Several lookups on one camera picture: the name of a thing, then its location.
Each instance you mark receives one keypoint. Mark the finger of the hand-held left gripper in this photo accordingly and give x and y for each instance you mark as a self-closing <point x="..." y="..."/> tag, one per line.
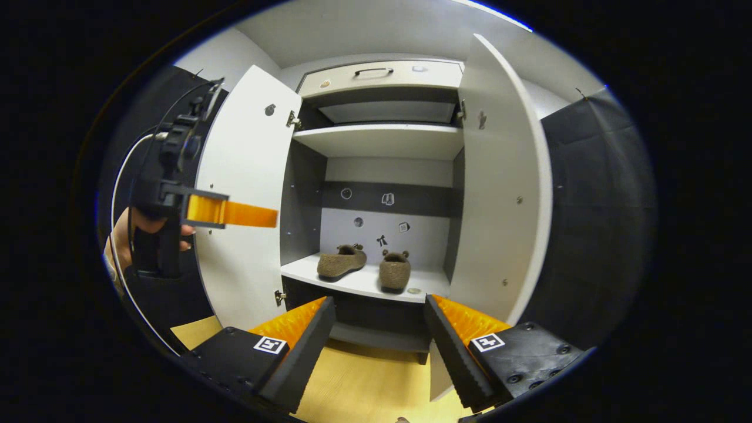
<point x="235" y="212"/>

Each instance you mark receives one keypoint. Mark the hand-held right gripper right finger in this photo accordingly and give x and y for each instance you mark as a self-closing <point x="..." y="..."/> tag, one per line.
<point x="458" y="364"/>

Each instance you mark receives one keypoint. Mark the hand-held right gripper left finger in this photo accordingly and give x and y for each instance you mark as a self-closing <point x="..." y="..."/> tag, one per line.
<point x="302" y="358"/>

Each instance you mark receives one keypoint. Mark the white cabinet door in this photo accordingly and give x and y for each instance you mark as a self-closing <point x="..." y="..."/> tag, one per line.
<point x="247" y="153"/>
<point x="499" y="205"/>

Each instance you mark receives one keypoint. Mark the brown fuzzy shoe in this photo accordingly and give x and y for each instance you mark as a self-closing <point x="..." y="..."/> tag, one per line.
<point x="342" y="263"/>
<point x="395" y="271"/>

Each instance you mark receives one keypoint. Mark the white shoe cabinet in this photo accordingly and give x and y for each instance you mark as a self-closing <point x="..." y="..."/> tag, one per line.
<point x="382" y="141"/>

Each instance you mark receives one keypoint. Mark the white cabinet drawer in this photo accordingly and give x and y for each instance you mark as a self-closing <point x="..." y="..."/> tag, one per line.
<point x="335" y="79"/>

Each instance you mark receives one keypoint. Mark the black backdrop cloth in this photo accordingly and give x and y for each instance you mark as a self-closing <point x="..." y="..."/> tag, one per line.
<point x="599" y="205"/>

